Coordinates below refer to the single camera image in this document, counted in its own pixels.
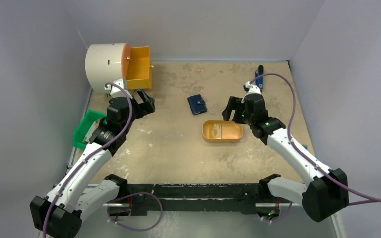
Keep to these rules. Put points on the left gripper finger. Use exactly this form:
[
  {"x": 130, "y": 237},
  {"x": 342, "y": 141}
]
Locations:
[
  {"x": 148, "y": 104},
  {"x": 139, "y": 114}
]

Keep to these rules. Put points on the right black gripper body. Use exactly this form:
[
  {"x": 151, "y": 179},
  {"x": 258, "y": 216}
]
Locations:
[{"x": 234, "y": 108}]

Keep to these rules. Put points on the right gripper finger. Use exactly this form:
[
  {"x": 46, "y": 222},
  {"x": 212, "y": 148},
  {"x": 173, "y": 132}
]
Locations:
[
  {"x": 231, "y": 106},
  {"x": 237, "y": 111}
]

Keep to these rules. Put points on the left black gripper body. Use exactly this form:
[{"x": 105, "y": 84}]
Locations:
[{"x": 137, "y": 108}]

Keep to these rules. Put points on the blue leather card holder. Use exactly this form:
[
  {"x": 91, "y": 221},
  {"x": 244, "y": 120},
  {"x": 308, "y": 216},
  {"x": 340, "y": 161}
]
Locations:
[{"x": 197, "y": 104}]

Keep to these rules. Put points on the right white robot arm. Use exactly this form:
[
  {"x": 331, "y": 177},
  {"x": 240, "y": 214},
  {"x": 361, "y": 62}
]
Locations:
[{"x": 320, "y": 193}]

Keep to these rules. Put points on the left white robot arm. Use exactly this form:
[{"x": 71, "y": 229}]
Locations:
[{"x": 62, "y": 211}]

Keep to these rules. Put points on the beige credit card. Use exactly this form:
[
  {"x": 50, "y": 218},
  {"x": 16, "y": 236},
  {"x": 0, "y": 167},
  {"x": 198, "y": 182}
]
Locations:
[{"x": 215, "y": 130}]

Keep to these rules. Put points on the tan oval plastic tray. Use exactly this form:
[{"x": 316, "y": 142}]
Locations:
[{"x": 231, "y": 132}]

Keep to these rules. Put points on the blue black utility tool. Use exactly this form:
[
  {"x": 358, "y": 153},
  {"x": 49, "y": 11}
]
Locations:
[{"x": 259, "y": 80}]

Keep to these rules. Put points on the sticks in green bin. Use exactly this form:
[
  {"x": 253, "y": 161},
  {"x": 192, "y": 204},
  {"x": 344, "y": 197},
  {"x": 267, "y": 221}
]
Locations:
[{"x": 91, "y": 130}]

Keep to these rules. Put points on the orange plastic drawer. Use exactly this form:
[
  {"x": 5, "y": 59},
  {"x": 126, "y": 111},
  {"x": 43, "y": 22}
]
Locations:
[{"x": 139, "y": 74}]

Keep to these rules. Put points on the green plastic bin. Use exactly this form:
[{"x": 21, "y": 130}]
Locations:
[{"x": 80, "y": 132}]

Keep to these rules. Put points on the white cylindrical drawer cabinet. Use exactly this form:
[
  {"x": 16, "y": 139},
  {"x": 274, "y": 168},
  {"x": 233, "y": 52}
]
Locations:
[{"x": 106, "y": 63}]

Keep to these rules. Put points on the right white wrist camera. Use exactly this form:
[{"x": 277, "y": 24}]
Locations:
[{"x": 251, "y": 89}]

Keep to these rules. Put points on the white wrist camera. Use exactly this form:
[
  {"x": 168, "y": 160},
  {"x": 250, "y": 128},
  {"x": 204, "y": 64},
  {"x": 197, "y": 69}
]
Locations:
[
  {"x": 119, "y": 88},
  {"x": 251, "y": 89}
]

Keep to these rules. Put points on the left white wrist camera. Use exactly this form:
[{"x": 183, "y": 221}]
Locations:
[{"x": 119, "y": 88}]

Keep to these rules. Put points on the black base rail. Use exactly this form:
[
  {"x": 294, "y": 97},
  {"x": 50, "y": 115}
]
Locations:
[{"x": 244, "y": 198}]

